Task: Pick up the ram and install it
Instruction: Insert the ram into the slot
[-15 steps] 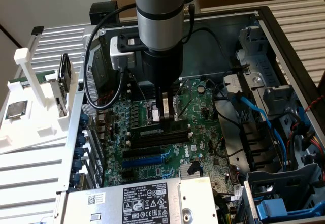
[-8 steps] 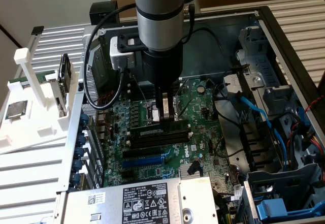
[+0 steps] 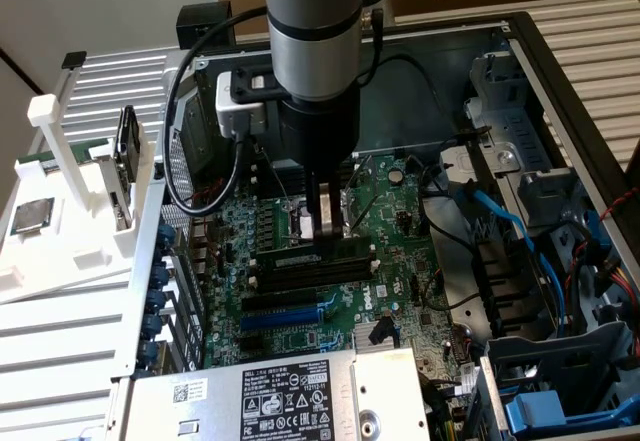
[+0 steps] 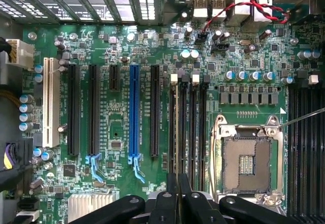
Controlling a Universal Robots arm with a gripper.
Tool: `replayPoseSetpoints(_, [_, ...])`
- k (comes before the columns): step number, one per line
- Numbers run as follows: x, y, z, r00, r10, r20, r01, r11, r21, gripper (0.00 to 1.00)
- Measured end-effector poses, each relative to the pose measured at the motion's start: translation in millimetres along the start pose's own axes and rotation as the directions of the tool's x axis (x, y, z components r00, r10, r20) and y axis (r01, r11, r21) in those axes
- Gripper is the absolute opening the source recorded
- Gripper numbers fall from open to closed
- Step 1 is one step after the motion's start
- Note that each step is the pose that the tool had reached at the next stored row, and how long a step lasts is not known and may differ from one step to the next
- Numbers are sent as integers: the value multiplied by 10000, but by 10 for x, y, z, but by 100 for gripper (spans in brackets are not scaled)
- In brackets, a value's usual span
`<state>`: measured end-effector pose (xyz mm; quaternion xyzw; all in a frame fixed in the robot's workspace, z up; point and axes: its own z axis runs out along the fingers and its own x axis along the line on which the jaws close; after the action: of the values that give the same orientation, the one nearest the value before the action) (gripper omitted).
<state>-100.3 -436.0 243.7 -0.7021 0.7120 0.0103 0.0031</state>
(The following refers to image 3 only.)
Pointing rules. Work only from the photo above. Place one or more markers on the blue card retention clip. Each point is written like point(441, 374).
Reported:
point(166, 237)
point(160, 275)
point(157, 300)
point(152, 326)
point(149, 353)

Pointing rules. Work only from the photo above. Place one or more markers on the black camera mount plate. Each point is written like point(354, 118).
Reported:
point(250, 83)

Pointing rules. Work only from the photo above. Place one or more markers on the small black box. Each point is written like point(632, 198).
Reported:
point(200, 18)

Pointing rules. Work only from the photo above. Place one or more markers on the thin metal locking lever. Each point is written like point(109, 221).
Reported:
point(280, 186)
point(364, 201)

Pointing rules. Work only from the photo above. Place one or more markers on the blue expansion slot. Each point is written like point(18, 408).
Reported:
point(280, 318)

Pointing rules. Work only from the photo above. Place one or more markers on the green motherboard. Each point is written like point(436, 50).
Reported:
point(390, 241)

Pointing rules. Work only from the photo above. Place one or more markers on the silver CPU socket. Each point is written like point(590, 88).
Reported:
point(297, 221)

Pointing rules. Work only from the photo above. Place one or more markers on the black plastic bracket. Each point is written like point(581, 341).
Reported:
point(505, 281)

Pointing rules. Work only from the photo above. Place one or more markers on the silver power supply unit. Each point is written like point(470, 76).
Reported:
point(390, 376)

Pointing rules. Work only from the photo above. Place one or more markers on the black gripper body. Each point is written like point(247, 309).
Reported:
point(320, 131)

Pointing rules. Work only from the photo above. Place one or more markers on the long black expansion slot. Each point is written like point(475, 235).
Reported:
point(280, 302)

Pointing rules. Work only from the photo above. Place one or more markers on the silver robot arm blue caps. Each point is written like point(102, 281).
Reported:
point(310, 1)

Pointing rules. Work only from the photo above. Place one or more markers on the grey metal disk bay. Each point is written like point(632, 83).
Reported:
point(550, 356)

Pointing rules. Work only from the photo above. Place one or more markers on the open grey PC case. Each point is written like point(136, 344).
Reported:
point(425, 111)

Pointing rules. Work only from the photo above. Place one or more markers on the short black expansion slot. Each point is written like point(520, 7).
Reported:
point(251, 344)

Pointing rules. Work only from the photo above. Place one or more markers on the green RAM stick white label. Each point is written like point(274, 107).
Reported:
point(290, 258)

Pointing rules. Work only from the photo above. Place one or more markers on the silver CPU chip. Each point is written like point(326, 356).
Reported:
point(34, 216)

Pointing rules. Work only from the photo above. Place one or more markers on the black RAM slot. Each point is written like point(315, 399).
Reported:
point(315, 280)
point(292, 181)
point(292, 167)
point(315, 272)
point(292, 174)
point(292, 189)

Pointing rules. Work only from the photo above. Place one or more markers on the silver finned heatsink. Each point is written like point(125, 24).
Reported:
point(362, 336)

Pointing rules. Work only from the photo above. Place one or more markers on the white post black cap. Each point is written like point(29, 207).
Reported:
point(74, 59)

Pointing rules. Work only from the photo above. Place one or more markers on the blue plastic disk tray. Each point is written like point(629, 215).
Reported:
point(535, 408)

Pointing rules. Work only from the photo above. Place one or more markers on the black hard disk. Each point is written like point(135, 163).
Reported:
point(126, 146)

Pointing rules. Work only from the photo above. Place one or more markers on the white plastic parts rack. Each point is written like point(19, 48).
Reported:
point(85, 251)

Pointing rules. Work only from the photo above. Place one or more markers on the silver coin battery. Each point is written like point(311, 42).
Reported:
point(396, 176)

